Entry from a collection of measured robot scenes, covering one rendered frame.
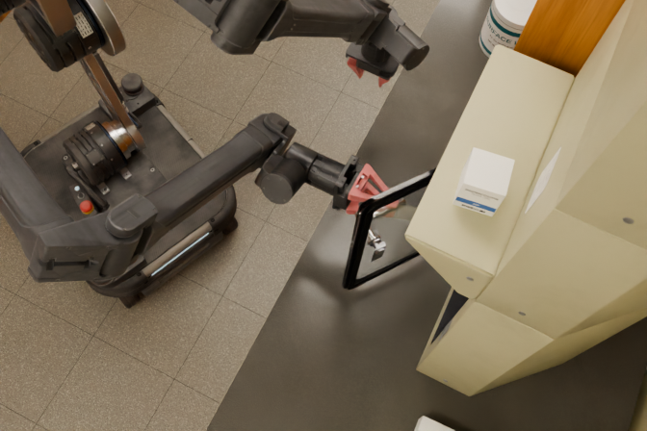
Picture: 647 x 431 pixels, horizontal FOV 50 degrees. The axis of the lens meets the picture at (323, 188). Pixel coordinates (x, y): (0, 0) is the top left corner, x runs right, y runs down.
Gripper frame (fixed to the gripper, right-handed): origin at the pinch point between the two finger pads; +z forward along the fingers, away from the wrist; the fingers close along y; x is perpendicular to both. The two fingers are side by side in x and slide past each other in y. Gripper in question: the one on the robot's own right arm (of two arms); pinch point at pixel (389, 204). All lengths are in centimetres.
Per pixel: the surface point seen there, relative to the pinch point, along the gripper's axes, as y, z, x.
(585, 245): 47, 22, -17
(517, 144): 30.9, 13.3, 0.9
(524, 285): 32.5, 20.2, -17.0
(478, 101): 30.9, 6.6, 4.6
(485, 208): 32.6, 12.8, -10.2
